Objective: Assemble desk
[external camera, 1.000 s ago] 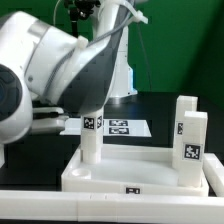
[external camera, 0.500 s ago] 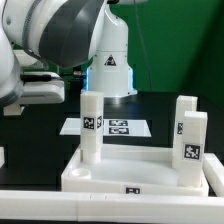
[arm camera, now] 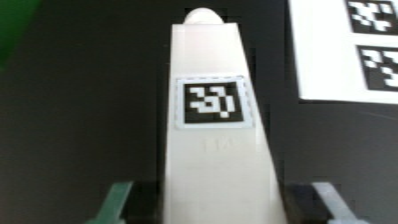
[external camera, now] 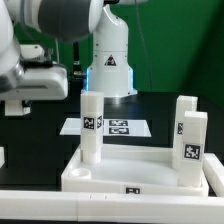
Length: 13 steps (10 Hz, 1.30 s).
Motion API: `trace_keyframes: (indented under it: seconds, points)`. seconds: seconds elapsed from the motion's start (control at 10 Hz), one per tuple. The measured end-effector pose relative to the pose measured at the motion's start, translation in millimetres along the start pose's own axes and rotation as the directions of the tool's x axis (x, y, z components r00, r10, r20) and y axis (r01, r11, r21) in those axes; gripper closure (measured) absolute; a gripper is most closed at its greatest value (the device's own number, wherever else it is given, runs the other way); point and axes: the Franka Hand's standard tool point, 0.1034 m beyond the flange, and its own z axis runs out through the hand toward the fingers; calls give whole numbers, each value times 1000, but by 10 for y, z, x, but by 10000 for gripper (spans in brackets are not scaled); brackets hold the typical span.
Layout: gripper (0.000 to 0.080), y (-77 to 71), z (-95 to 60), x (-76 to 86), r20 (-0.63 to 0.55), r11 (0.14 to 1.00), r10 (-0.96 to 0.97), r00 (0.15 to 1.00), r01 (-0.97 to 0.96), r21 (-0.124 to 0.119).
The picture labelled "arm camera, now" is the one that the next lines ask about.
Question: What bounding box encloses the white desk leg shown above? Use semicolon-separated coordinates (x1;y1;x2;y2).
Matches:
163;7;287;224

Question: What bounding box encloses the white marker sheet with tags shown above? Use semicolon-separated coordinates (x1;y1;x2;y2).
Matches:
287;0;398;105

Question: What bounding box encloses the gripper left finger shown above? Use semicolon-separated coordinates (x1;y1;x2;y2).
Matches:
85;182;133;224

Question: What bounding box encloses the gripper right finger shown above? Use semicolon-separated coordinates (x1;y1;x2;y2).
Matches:
310;182;369;224

